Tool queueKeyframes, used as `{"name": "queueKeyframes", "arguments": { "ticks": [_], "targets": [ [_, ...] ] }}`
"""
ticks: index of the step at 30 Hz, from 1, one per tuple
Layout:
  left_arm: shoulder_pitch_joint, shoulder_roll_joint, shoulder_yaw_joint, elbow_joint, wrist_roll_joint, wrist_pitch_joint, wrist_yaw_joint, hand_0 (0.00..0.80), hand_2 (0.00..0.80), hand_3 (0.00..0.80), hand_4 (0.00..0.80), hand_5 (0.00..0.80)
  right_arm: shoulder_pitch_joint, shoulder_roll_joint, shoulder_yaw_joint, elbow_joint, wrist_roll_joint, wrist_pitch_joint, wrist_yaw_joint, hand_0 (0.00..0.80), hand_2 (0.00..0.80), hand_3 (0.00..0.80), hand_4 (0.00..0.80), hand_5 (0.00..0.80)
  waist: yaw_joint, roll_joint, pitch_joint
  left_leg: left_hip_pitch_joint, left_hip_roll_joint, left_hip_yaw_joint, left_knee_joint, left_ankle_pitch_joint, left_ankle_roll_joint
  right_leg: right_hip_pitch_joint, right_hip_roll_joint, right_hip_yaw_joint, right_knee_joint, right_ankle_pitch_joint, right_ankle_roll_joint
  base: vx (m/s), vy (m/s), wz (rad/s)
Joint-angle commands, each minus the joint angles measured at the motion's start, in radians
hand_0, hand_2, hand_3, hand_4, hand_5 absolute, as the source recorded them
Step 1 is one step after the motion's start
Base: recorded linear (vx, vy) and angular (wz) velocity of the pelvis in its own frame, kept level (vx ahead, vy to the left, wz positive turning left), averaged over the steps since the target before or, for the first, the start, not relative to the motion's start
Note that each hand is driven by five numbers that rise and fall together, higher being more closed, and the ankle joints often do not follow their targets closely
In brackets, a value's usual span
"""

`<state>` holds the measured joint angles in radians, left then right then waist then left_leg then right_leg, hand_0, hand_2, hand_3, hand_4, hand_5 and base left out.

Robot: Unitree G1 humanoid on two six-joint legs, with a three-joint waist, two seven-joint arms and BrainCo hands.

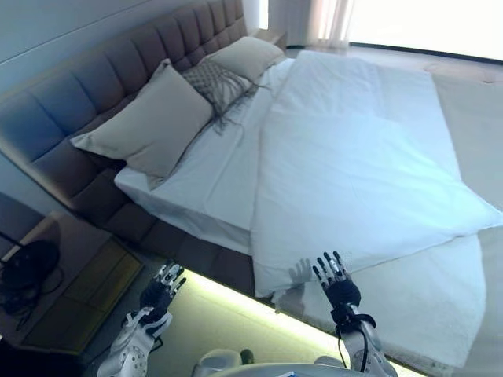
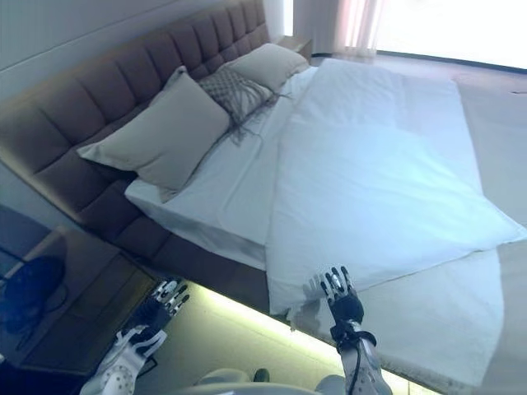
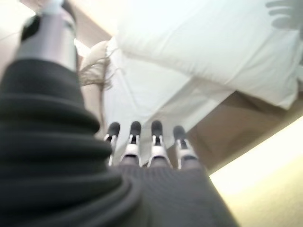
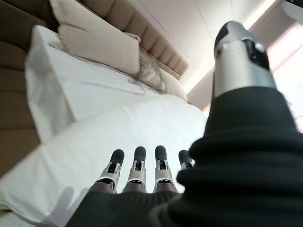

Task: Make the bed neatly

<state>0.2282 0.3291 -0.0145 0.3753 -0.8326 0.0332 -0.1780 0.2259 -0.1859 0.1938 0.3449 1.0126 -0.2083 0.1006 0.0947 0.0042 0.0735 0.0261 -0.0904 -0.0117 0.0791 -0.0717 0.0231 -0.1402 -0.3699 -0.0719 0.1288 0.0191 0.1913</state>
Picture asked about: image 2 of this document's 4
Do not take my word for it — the small beige pillow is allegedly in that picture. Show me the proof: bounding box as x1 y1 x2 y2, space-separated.
224 42 310 93

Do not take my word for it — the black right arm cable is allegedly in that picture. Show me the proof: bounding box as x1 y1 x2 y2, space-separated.
347 341 367 395

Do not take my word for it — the grey fringed decorative cushion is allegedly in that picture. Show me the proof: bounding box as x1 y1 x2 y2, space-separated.
197 65 290 148

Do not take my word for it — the white bed sheet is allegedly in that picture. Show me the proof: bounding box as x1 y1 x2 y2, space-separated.
123 65 320 272

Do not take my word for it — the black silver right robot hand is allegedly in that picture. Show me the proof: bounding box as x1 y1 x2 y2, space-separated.
308 265 366 330

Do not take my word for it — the black headset with cables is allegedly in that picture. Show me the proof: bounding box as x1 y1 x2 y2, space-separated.
0 253 72 335

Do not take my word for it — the silver robot leg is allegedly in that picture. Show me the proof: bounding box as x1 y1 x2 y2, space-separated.
200 367 273 395
315 375 346 395

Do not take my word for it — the large beige pillow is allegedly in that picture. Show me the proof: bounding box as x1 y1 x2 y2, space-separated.
77 65 231 204

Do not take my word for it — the pale pink curtain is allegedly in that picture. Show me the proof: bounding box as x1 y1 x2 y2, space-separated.
335 0 380 55

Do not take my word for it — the silver left robot leg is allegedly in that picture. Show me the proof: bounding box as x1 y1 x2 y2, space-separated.
200 367 273 395

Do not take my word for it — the white duvet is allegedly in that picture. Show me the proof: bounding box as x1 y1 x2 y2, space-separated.
265 57 527 318

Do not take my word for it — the beige bedspread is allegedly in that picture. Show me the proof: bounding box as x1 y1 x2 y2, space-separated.
382 78 527 384

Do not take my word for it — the small wooden bedside table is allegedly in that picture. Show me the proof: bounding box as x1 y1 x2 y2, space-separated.
279 35 315 58

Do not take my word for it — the wooden nightstand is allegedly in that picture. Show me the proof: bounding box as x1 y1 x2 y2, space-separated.
0 224 166 372

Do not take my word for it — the silver robot torso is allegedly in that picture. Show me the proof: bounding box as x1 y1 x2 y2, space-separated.
180 382 326 395

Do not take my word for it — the silver right robot leg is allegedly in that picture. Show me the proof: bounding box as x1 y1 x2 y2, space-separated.
315 375 346 395

